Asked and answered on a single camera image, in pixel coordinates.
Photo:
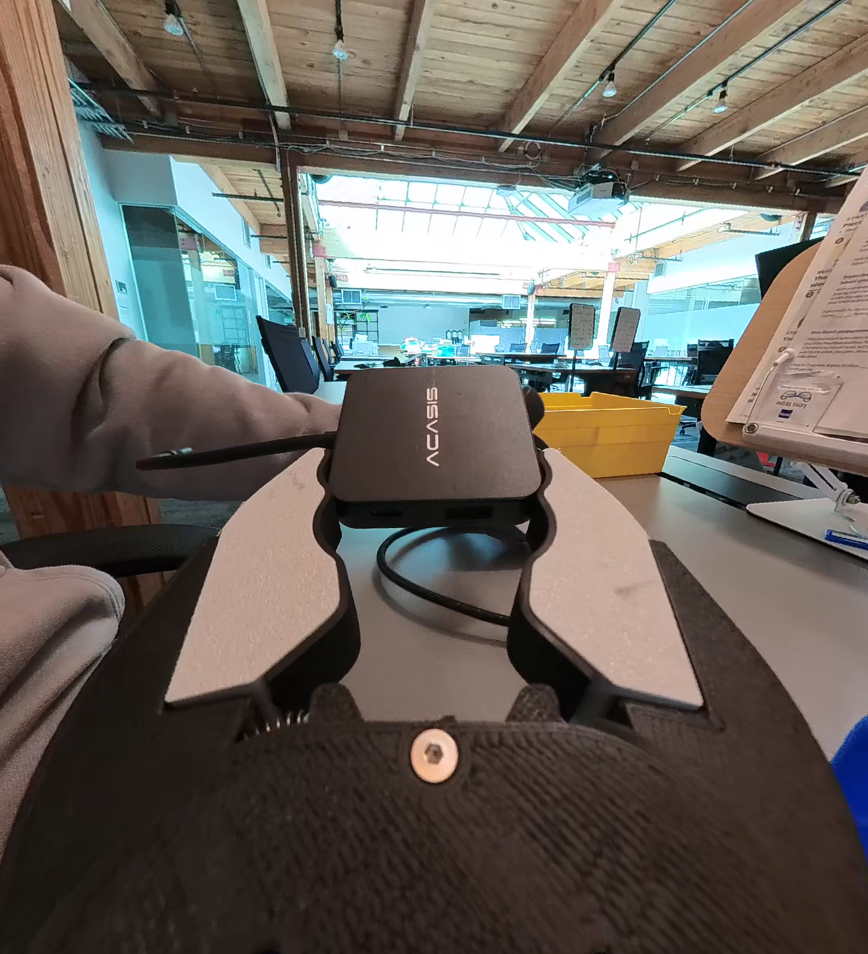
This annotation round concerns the person's grey hoodie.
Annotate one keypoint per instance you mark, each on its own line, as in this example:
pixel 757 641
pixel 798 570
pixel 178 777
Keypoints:
pixel 16 671

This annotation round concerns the black usb hub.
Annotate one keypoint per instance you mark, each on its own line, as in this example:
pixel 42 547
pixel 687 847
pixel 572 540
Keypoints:
pixel 381 447

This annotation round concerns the small blue framed clip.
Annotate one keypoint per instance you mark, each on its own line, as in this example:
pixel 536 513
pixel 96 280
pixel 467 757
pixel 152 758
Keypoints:
pixel 851 539

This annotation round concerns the hanging light bulb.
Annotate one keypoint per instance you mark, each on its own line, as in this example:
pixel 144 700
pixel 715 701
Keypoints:
pixel 720 101
pixel 173 24
pixel 609 86
pixel 339 48

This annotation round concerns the black monitor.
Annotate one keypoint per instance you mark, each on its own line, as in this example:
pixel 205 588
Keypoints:
pixel 776 268

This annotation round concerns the small white wipe packet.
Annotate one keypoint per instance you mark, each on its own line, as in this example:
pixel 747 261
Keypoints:
pixel 791 402

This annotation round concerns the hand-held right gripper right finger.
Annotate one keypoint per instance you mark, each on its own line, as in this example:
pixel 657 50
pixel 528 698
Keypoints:
pixel 605 596

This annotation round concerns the wooden support post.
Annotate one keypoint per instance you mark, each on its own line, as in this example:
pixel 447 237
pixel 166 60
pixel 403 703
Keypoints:
pixel 16 149

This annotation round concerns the black chair armrest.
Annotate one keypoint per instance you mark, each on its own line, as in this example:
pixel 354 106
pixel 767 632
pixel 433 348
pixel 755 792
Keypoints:
pixel 106 548

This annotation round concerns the wooden document stand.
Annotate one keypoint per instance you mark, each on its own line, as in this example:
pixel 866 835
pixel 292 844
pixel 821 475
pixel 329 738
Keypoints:
pixel 739 358

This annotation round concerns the ceiling projector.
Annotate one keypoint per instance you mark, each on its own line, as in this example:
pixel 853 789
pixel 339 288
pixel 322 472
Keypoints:
pixel 598 195

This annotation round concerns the yellow plastic bin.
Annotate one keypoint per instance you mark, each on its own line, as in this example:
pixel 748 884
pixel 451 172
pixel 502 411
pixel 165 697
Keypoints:
pixel 612 440

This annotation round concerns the person's left forearm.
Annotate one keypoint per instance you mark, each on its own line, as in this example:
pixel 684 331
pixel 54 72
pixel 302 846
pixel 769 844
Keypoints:
pixel 106 387

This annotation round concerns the rolling whiteboard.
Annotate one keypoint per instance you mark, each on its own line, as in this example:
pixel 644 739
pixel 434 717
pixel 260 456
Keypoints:
pixel 625 329
pixel 582 326

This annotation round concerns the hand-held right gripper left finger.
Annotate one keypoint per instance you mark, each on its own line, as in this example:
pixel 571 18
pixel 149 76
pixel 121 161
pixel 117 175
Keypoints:
pixel 262 589

